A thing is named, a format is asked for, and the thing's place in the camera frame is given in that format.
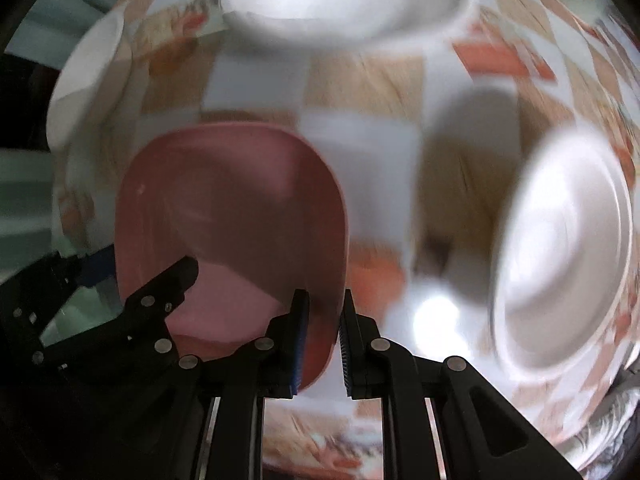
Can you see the checkered printed tablecloth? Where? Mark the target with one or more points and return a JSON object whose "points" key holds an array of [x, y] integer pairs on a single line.
{"points": [[365, 85]]}

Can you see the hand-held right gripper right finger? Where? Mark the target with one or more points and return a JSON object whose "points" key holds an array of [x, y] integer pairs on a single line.
{"points": [[344, 355]]}

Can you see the pale green ribbed cover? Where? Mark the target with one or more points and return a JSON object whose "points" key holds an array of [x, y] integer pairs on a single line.
{"points": [[65, 5]]}

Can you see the white bowl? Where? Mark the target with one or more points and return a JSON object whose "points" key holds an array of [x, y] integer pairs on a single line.
{"points": [[340, 5]]}

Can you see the pink plate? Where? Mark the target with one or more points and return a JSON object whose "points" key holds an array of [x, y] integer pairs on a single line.
{"points": [[235, 220]]}

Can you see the white textured blanket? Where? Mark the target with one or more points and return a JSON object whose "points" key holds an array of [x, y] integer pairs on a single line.
{"points": [[615, 405]]}

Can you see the white deep plate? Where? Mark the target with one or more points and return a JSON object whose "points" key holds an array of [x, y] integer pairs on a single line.
{"points": [[560, 260]]}

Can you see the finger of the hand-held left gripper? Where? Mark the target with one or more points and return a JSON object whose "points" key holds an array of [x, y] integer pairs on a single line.
{"points": [[100, 265], [165, 285]]}

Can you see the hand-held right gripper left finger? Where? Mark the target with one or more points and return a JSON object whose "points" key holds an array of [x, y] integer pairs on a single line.
{"points": [[300, 350]]}

